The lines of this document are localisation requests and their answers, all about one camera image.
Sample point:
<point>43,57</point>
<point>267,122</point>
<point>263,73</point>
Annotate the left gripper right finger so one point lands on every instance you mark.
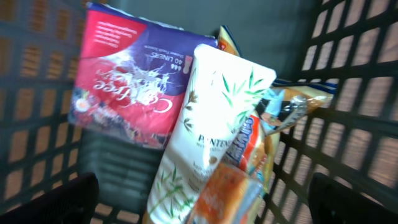
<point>330,202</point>

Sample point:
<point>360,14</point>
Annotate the red purple pantyliner pack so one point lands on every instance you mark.
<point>132,76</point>

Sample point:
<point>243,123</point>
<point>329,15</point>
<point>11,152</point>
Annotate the small orange tissue pack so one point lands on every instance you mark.
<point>227,198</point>

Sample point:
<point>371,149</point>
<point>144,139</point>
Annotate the white Pantene tube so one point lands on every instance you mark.
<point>222,92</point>

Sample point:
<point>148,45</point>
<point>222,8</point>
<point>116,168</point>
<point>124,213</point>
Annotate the colourful snack bag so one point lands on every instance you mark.
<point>281,107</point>

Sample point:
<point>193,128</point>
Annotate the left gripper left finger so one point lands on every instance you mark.
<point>73,202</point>

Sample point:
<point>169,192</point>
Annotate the grey plastic mesh basket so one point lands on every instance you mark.
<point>352,139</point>

